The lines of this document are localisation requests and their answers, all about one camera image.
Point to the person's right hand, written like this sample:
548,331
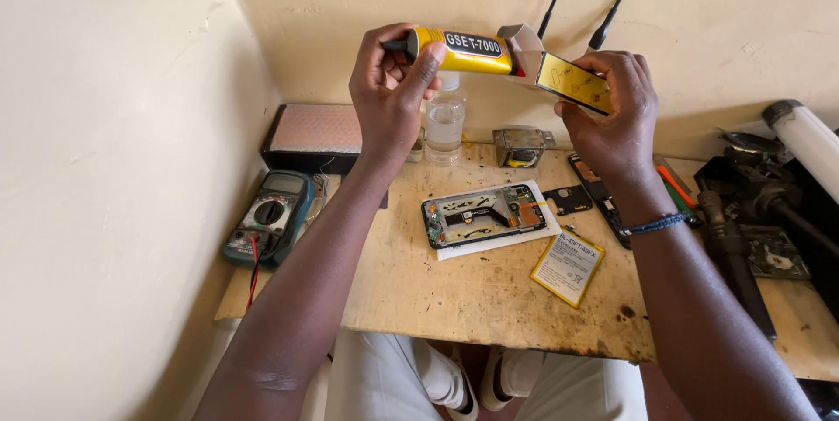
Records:
623,126

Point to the person's left hand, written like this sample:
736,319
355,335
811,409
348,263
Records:
383,113

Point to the yellow glue carton box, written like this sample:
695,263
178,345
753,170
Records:
573,82

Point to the yellow glue tube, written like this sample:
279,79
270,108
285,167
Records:
469,50

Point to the small beige plastic part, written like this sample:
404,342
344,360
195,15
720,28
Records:
415,149

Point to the clear plastic bottle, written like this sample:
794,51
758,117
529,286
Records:
445,126

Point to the black box with pink top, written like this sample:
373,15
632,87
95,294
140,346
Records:
314,132

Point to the small black phone cover plate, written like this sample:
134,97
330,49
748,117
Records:
569,199

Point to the grey metal transformer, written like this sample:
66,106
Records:
522,147

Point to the opened black smartphone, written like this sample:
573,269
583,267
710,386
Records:
485,214

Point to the yellow-edged phone battery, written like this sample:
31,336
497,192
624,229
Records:
567,267

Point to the teal digital multimeter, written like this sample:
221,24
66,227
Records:
269,218

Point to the white paper sheet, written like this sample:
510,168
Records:
498,244

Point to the white tube lamp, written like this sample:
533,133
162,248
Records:
803,139

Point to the green circuit board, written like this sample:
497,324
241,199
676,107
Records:
777,254

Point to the person's white trousers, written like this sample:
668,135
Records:
393,381

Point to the person's white right shoe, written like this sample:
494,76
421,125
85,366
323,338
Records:
493,381

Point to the person's white shoe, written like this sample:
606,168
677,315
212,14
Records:
493,381
466,395

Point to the person's white left shoe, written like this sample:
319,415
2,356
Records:
466,395

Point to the black phone frame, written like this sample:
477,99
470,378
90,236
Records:
600,201

